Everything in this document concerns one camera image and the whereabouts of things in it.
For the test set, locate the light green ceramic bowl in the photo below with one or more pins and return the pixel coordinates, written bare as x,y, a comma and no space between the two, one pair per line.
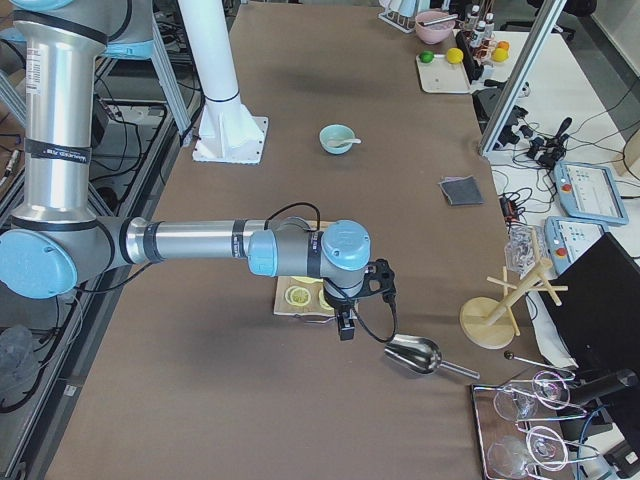
336,132

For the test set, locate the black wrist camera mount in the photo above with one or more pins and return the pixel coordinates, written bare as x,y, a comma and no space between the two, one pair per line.
379,279

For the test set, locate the wooden cutting board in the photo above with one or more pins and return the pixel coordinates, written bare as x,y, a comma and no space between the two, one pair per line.
302,258

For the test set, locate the black monitor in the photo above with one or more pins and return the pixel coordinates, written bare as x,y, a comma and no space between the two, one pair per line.
598,321

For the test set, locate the teach pendant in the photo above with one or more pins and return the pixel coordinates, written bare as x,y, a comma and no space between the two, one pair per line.
569,238
589,192

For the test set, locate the yellow plastic knife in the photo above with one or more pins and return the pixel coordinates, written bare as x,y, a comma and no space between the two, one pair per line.
307,280

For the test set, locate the clear plastic bag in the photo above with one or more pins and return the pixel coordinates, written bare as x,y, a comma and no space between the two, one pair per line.
520,252

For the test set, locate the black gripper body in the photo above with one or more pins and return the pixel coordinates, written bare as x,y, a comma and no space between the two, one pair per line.
340,303

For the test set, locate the lower teach pendant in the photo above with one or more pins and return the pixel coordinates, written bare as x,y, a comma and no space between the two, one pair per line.
569,238

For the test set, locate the cream plastic tray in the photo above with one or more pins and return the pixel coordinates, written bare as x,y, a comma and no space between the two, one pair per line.
441,77

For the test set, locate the metal scoop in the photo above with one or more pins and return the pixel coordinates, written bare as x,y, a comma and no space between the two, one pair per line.
423,356

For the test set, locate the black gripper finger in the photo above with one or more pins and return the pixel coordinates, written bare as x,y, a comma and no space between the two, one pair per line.
345,324

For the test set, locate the lemon slice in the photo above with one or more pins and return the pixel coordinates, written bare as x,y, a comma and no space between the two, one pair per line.
297,296
322,301

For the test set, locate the left lemon slice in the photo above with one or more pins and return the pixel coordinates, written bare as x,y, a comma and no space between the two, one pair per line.
297,296

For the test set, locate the yellow lemon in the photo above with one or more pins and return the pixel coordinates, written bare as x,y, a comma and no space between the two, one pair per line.
500,55
454,56

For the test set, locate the pink bowl with ice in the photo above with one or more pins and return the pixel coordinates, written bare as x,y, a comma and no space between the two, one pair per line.
434,34

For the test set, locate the green lime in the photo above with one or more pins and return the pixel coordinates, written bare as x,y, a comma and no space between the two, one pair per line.
426,56

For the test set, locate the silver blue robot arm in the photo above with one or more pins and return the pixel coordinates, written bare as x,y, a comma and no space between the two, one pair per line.
55,242

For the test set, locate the black metal stand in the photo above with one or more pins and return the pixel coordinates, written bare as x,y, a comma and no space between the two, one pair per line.
486,100

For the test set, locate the wire glass rack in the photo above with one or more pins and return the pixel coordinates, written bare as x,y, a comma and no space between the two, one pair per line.
518,428

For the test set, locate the upper teach pendant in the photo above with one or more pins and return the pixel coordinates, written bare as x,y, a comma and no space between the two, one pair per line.
589,192

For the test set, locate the right lemon slice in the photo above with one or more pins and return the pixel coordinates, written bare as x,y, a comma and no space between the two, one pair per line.
322,301

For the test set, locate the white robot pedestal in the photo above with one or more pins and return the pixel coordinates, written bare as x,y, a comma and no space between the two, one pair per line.
228,132

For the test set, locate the dark grey cloth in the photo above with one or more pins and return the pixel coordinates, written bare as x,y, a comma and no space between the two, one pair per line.
461,191

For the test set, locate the aluminium frame post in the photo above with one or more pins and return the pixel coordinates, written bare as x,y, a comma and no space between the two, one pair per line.
541,29

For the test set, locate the wooden mug tree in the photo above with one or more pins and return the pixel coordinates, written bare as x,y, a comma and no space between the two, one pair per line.
490,323

